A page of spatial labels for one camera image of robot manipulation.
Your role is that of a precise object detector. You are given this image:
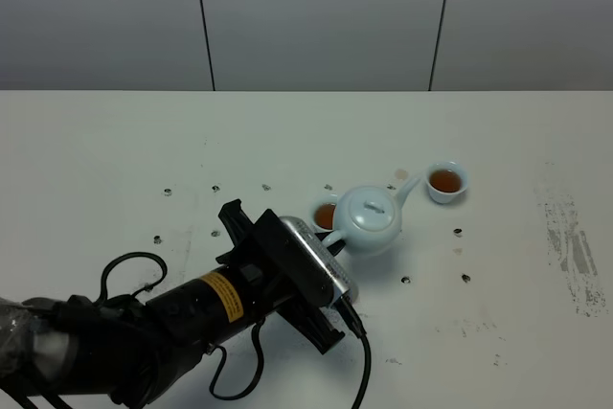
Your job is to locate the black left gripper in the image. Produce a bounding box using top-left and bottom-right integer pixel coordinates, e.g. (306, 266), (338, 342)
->
(216, 199), (346, 354)

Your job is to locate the pale blue porcelain teapot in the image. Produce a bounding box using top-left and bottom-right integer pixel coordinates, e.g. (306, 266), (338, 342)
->
(322, 177), (420, 256)

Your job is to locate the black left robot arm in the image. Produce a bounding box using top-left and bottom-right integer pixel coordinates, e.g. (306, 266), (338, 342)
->
(1, 200), (351, 408)

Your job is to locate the near pale blue teacup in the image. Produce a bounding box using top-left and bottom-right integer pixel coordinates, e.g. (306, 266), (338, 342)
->
(311, 201), (336, 232)

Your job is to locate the pale blue teacup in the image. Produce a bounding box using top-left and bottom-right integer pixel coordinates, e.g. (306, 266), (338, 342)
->
(311, 201), (336, 232)
(425, 161), (468, 205)

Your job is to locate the far pale blue teacup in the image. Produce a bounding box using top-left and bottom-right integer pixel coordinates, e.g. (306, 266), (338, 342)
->
(425, 161), (468, 205)

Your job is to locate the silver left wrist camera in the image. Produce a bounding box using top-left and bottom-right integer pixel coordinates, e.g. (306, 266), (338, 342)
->
(280, 216), (358, 307)

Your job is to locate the black left camera cable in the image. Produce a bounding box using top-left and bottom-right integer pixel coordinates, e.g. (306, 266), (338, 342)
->
(18, 251), (373, 409)

